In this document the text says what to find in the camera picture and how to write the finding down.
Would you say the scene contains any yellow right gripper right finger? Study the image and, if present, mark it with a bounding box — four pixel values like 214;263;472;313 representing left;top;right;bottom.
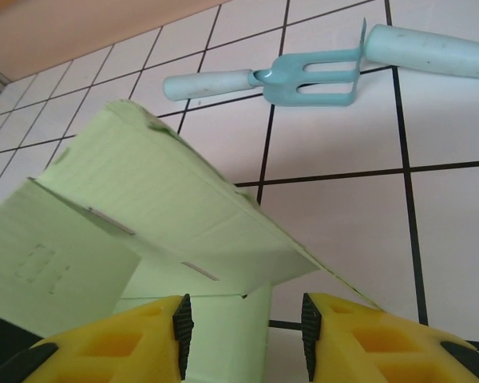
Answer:
301;292;479;383

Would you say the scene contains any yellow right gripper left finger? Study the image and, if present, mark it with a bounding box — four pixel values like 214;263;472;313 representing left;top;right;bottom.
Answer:
0;293;195;383

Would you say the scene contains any light blue garden trowel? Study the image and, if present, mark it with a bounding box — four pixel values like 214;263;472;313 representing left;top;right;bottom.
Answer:
365;23;479;83

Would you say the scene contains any light blue garden fork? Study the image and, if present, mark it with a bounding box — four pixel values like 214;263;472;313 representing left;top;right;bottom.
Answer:
162;18;368;109

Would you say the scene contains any green paper box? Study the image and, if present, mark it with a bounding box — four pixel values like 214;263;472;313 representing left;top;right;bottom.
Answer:
0;99;384;383

